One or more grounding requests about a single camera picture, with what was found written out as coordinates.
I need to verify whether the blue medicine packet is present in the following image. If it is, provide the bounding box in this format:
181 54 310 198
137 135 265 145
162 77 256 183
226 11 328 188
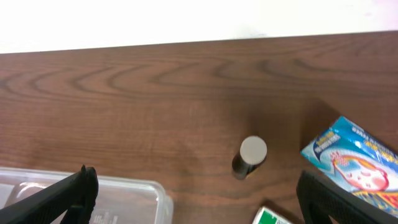
301 116 397 217

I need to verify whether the black bottle white cap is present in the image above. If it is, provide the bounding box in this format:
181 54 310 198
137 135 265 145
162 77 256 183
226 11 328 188
232 136 267 180

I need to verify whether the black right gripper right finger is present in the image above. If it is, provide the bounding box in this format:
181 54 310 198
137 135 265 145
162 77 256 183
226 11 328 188
296 170 397 224

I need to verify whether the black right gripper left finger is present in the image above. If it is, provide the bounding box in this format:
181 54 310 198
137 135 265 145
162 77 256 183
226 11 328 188
1 166 99 224

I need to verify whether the white green medicine box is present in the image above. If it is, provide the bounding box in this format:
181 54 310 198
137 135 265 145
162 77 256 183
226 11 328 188
252 207 292 224

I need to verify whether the clear plastic container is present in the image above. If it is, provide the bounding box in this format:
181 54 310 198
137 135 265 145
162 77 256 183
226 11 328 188
1 167 174 224

